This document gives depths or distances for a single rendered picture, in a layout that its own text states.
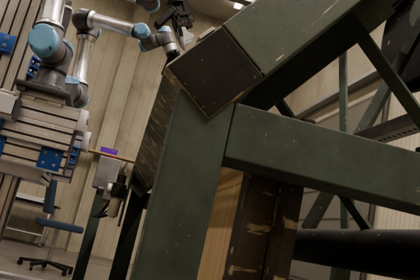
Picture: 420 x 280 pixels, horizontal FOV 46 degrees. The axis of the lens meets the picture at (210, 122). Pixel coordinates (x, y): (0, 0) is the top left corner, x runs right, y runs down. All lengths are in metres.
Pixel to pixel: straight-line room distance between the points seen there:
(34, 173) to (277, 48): 1.55
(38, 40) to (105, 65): 7.87
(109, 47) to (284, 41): 9.25
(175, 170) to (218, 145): 0.08
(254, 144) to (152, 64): 9.22
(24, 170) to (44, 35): 0.57
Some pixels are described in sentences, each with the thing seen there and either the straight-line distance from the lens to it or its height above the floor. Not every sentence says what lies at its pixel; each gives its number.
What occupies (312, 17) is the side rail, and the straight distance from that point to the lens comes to 0.86.
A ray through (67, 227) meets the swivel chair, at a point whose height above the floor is 0.46.
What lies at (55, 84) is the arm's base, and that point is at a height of 1.07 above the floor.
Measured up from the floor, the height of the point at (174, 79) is 0.80.
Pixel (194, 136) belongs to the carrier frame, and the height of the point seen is 0.72.
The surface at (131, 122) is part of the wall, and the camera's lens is 9.63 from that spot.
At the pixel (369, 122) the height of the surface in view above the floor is 1.22.
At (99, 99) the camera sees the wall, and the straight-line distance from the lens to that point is 9.71.
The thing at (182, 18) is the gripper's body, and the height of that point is 1.43.
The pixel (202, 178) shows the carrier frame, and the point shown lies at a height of 0.66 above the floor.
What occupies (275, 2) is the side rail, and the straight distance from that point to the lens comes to 0.85.
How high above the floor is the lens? 0.56
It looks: 14 degrees up
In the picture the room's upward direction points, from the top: 13 degrees clockwise
